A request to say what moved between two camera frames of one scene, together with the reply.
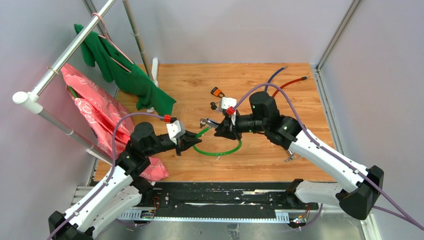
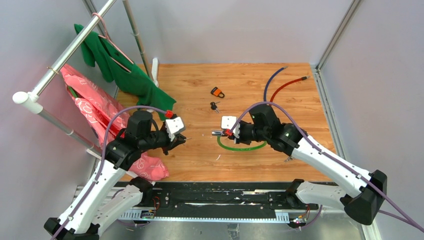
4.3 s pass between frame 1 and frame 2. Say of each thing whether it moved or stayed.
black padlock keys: stayed
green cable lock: moved
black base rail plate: stayed
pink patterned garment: stayed
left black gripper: moved
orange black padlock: stayed
